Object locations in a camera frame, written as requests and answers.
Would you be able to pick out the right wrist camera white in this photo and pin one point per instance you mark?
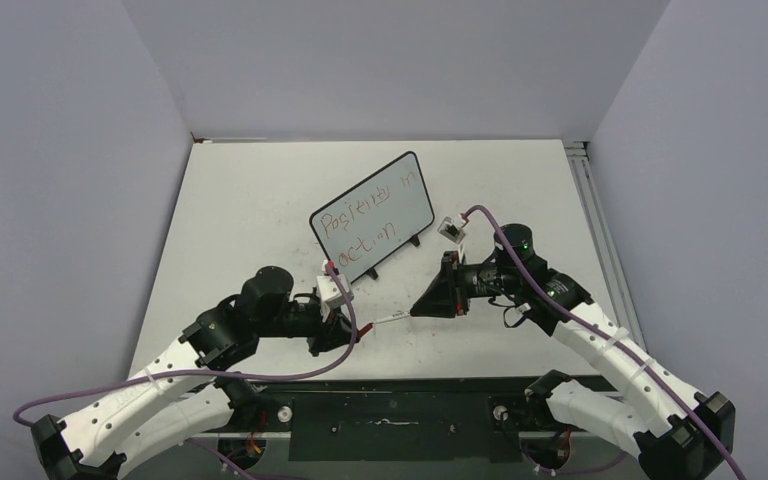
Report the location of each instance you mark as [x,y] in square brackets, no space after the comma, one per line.
[453,228]

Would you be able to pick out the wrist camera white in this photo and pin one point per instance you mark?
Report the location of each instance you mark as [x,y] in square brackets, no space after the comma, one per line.
[333,289]
[453,228]

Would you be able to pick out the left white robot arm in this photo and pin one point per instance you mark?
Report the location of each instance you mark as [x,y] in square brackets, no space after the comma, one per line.
[192,387]

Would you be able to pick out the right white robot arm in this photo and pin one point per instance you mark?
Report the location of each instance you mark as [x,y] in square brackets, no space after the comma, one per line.
[609,344]

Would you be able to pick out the red marker cap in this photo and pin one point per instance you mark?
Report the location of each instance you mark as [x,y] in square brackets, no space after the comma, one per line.
[365,329]

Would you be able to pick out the small black-framed whiteboard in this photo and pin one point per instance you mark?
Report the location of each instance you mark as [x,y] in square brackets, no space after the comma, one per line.
[372,220]

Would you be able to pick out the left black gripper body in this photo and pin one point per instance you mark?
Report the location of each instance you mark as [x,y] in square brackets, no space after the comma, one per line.
[317,331]

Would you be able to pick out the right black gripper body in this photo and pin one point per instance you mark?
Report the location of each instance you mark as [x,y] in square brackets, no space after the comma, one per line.
[481,280]

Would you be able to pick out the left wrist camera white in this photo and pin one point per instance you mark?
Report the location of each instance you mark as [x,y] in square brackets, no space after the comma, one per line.
[333,289]

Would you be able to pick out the aluminium frame rail right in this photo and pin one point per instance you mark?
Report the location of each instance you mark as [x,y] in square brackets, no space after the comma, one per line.
[617,286]

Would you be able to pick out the white marker pen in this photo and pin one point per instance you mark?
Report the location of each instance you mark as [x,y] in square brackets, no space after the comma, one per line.
[391,318]

